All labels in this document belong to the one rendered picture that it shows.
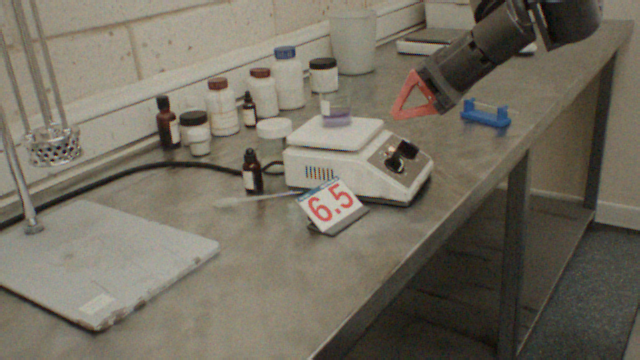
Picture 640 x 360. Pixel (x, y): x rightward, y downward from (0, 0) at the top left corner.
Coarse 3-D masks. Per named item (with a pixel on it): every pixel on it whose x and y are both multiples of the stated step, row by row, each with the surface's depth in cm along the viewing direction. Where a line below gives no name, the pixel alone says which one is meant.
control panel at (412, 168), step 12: (384, 144) 90; (396, 144) 92; (372, 156) 86; (384, 156) 88; (420, 156) 92; (384, 168) 85; (408, 168) 88; (420, 168) 89; (396, 180) 84; (408, 180) 85
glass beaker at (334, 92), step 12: (324, 84) 88; (336, 84) 93; (348, 84) 89; (324, 96) 89; (336, 96) 89; (348, 96) 90; (324, 108) 90; (336, 108) 89; (348, 108) 90; (324, 120) 91; (336, 120) 90; (348, 120) 91
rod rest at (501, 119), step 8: (464, 104) 118; (472, 104) 119; (464, 112) 118; (472, 112) 118; (480, 112) 118; (504, 112) 112; (480, 120) 115; (488, 120) 113; (496, 120) 112; (504, 120) 112
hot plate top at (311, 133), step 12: (312, 120) 96; (360, 120) 94; (372, 120) 94; (300, 132) 91; (312, 132) 91; (324, 132) 90; (336, 132) 90; (348, 132) 89; (360, 132) 89; (372, 132) 89; (300, 144) 88; (312, 144) 87; (324, 144) 86; (336, 144) 86; (348, 144) 85; (360, 144) 85
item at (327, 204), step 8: (336, 184) 86; (320, 192) 83; (328, 192) 84; (336, 192) 85; (344, 192) 85; (304, 200) 81; (312, 200) 82; (320, 200) 82; (328, 200) 83; (336, 200) 84; (344, 200) 85; (352, 200) 85; (312, 208) 81; (320, 208) 82; (328, 208) 82; (336, 208) 83; (344, 208) 84; (320, 216) 81; (328, 216) 81; (336, 216) 82; (320, 224) 80
